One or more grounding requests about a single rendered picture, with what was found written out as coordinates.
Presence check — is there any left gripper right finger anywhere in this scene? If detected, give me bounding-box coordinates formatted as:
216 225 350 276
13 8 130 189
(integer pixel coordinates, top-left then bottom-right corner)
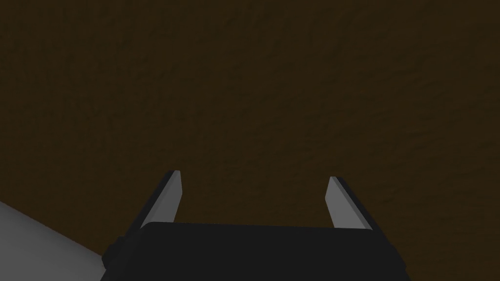
324 176 378 232

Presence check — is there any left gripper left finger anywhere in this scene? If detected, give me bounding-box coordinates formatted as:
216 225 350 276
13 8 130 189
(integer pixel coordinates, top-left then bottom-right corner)
130 169 183 232

